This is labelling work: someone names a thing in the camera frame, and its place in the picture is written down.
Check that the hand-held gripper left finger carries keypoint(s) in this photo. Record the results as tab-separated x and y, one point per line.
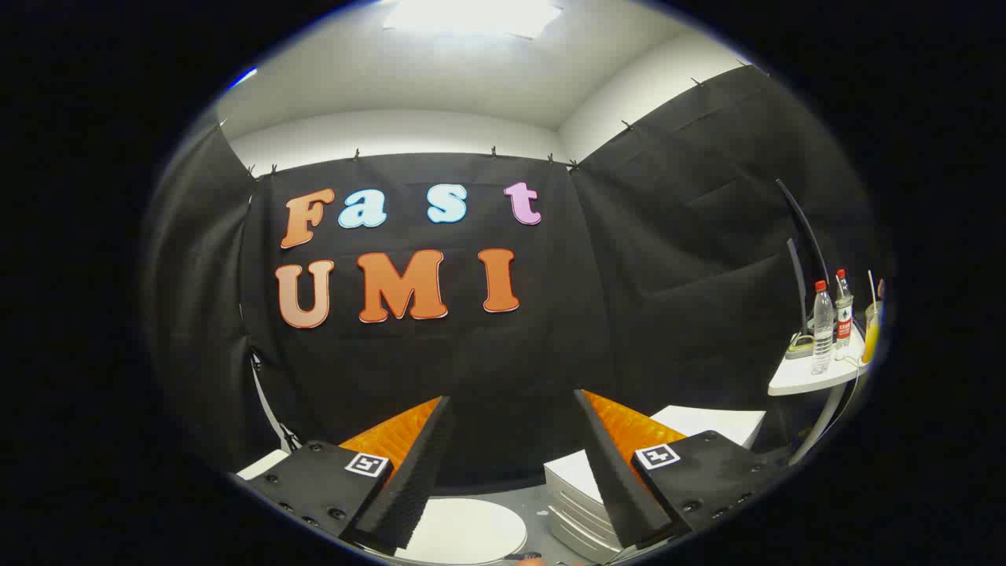
420	472

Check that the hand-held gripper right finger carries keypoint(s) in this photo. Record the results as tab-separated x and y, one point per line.
621	479

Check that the white toilet lid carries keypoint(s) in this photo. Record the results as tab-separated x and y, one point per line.
471	531

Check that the white drawer cabinet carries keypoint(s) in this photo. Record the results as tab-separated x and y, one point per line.
570	503

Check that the black backdrop cloth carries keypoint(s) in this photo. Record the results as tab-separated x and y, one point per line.
487	346

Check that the white side table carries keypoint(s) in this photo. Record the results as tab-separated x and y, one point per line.
794	381

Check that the small grey object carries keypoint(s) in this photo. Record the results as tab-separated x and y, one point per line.
800	347

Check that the clear red-capped water bottle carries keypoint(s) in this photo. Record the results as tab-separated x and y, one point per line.
822	330

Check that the grey curved bar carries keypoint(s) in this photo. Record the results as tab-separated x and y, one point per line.
799	283

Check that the red-labelled clear bottle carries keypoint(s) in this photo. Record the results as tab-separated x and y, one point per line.
843	314

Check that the glass of orange juice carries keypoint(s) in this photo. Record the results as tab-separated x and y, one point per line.
871	342

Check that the black curved bar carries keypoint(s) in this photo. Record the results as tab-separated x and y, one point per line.
805	228

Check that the white drinking straw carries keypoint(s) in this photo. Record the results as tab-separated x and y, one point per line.
871	287

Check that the ceiling light panel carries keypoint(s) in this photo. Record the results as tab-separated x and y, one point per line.
471	16

